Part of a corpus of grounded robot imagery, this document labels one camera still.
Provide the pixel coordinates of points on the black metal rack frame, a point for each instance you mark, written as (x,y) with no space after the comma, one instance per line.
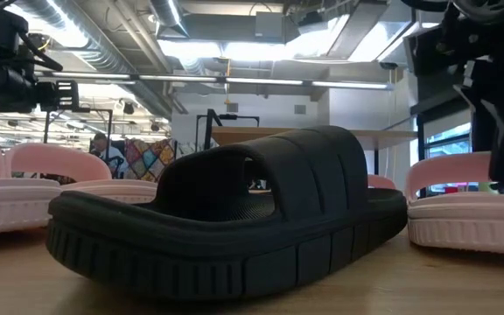
(109,127)

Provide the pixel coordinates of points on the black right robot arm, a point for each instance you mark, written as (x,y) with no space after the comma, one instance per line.
(492,9)

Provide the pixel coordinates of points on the rectangular silver ventilation duct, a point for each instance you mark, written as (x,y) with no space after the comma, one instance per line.
(357,26)

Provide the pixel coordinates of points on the colourful patchwork quilt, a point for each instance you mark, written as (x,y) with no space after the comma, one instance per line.
(149,159)

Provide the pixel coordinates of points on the black slide sandal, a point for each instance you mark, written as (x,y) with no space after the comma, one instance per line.
(217,245)

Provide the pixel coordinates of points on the round silver ventilation duct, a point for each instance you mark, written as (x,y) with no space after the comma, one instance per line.
(103,44)

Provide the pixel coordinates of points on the person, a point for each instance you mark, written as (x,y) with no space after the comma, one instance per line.
(103,148)

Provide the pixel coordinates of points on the wooden shelf with black legs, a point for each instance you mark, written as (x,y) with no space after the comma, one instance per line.
(234,136)

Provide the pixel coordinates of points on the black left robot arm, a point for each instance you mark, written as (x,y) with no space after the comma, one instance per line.
(2,79)

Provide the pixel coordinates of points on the long linear ceiling lamp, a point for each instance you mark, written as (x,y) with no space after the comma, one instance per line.
(182,79)

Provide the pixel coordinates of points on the pink slide sandal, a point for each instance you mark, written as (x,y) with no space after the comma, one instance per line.
(59,164)
(381,182)
(11,205)
(462,219)

